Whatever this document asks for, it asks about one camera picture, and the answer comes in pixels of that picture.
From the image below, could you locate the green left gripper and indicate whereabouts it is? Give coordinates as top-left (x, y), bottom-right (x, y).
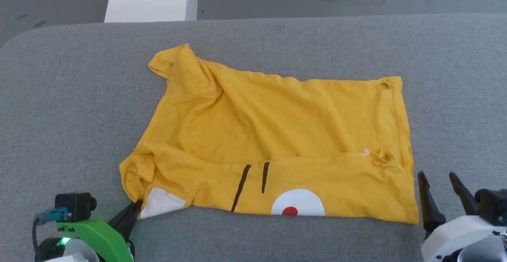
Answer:
top-left (56, 199), bottom-right (143, 262)

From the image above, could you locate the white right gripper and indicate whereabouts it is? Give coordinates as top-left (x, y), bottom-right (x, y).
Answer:
top-left (417, 170), bottom-right (507, 262)

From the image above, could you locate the yellow printed t-shirt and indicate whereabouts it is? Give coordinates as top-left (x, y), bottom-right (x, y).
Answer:
top-left (119, 43), bottom-right (420, 225)

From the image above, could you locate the grey fabric sofa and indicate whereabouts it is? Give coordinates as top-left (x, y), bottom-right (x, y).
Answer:
top-left (0, 13), bottom-right (507, 262)

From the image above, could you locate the teal left camera cable plug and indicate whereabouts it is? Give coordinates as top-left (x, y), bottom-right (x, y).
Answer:
top-left (32, 207), bottom-right (72, 254)

